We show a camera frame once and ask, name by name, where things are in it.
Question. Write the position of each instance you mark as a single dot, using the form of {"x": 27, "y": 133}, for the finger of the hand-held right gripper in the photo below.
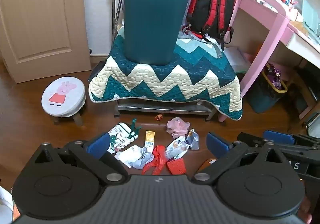
{"x": 247, "y": 137}
{"x": 278, "y": 137}

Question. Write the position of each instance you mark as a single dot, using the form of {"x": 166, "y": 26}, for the beige wooden door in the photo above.
{"x": 37, "y": 13}

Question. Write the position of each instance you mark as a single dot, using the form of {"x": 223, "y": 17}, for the red plastic bag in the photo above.
{"x": 156, "y": 159}

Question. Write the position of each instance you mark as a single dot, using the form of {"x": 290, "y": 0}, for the red candy wrapper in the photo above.
{"x": 159, "y": 117}

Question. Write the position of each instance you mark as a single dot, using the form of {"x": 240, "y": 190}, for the teal cream zigzag quilt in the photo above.
{"x": 162, "y": 81}

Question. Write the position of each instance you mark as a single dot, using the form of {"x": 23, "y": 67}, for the silver wrapper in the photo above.
{"x": 193, "y": 140}

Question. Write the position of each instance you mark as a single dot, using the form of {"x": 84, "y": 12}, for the black cane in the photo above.
{"x": 117, "y": 1}

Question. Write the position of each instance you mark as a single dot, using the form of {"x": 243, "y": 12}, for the dark yellow rimmed storage bin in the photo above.
{"x": 262, "y": 96}

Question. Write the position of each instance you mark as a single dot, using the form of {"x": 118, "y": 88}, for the red black backpack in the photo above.
{"x": 212, "y": 8}

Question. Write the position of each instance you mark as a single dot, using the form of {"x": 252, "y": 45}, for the white green printed wrapper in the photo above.
{"x": 120, "y": 136}

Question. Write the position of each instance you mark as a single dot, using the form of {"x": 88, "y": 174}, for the teal plastic trash bin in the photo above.
{"x": 155, "y": 26}

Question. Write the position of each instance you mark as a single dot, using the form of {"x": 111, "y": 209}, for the metal bench frame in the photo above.
{"x": 162, "y": 107}

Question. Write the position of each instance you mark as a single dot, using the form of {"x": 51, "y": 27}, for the round pig print stool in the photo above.
{"x": 63, "y": 96}

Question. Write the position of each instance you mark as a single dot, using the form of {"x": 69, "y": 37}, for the green plastic ribbon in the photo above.
{"x": 135, "y": 127}

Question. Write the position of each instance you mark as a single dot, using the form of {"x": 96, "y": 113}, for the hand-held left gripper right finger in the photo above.
{"x": 217, "y": 143}

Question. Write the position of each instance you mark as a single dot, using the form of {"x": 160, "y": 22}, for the pink desk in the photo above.
{"x": 275, "y": 26}

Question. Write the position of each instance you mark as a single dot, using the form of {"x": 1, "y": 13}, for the pink plastic bag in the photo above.
{"x": 177, "y": 125}

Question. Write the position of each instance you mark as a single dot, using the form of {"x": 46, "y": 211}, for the white printed snack wrapper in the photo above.
{"x": 176, "y": 147}

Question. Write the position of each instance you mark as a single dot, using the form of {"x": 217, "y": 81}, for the yellow sachet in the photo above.
{"x": 150, "y": 139}

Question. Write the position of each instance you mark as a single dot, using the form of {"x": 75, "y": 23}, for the red foam net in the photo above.
{"x": 177, "y": 166}

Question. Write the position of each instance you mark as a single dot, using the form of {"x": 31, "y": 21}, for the white crumpled wrapper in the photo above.
{"x": 130, "y": 155}

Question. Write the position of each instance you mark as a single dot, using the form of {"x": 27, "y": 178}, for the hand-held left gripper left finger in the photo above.
{"x": 96, "y": 144}

